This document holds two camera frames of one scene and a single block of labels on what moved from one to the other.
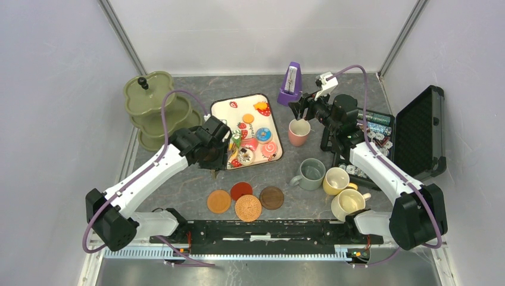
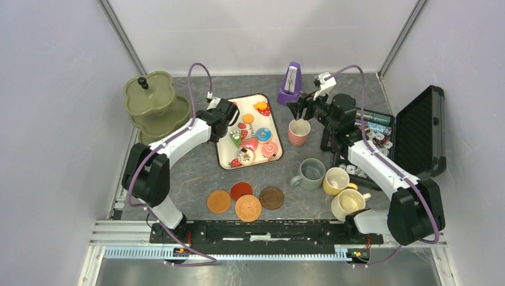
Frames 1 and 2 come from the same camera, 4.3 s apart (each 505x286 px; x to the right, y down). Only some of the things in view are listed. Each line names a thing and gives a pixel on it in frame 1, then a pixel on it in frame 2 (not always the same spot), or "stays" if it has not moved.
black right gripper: [296, 106] stays
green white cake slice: [236, 137] stays
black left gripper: [220, 163] → [214, 139]
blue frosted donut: [264, 135] stays
